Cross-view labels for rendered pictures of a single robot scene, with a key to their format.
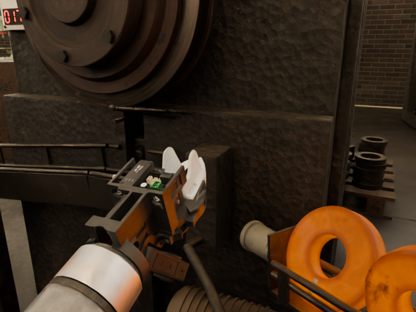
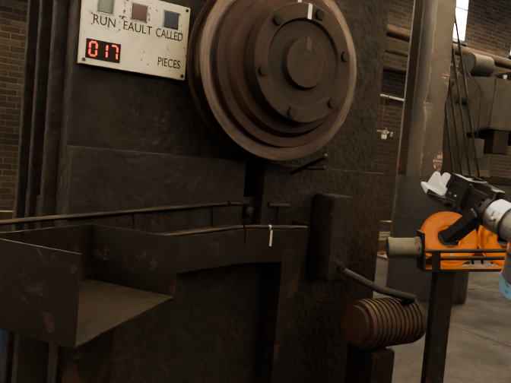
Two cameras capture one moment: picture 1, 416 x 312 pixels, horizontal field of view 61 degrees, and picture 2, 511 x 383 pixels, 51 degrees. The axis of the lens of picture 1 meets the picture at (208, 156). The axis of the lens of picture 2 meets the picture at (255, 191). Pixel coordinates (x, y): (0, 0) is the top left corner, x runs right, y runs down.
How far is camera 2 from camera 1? 1.39 m
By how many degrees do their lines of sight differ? 56
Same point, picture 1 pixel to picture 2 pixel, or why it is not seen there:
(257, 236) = (404, 241)
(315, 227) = (435, 225)
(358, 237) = not seen: hidden behind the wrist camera
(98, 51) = (320, 112)
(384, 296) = (492, 237)
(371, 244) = not seen: hidden behind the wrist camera
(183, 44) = (342, 115)
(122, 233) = (500, 194)
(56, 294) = not seen: outside the picture
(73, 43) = (296, 102)
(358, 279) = (472, 239)
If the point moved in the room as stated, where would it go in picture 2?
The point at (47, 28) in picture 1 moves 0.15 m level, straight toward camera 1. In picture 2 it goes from (275, 87) to (340, 90)
